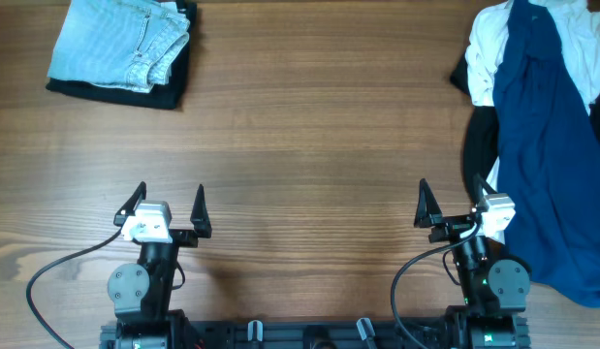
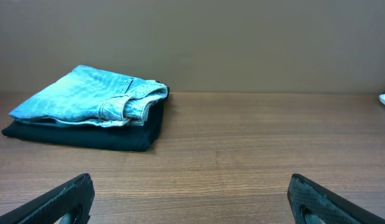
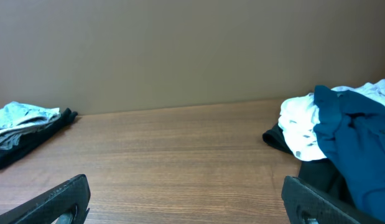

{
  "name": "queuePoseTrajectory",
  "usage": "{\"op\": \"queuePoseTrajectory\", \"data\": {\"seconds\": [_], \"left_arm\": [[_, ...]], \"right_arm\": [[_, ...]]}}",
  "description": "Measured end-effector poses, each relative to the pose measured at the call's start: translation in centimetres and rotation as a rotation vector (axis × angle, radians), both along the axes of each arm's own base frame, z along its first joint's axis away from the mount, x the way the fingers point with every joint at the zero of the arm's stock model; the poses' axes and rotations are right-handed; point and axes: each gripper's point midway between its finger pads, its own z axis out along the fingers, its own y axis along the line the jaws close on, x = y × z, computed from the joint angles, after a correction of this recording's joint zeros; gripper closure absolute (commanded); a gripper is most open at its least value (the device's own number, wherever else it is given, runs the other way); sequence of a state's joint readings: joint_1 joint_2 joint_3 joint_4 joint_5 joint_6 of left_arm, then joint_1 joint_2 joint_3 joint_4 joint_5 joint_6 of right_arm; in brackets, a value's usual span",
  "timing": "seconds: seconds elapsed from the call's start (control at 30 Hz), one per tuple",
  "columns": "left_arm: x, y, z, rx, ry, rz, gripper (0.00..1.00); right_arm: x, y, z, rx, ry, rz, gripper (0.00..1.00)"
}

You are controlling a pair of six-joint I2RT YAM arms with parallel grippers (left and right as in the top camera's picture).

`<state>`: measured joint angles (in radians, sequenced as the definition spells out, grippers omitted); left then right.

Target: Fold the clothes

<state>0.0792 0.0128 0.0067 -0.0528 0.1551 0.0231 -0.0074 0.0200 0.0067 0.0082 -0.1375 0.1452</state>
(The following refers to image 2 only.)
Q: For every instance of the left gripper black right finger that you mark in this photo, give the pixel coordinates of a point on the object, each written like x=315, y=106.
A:
x=312, y=203

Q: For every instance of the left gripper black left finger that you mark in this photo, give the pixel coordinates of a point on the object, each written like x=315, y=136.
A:
x=68, y=203

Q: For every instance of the folded black garment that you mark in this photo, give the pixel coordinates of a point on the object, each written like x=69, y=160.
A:
x=123, y=138

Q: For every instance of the folded light blue jeans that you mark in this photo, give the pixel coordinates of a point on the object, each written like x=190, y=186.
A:
x=89, y=96

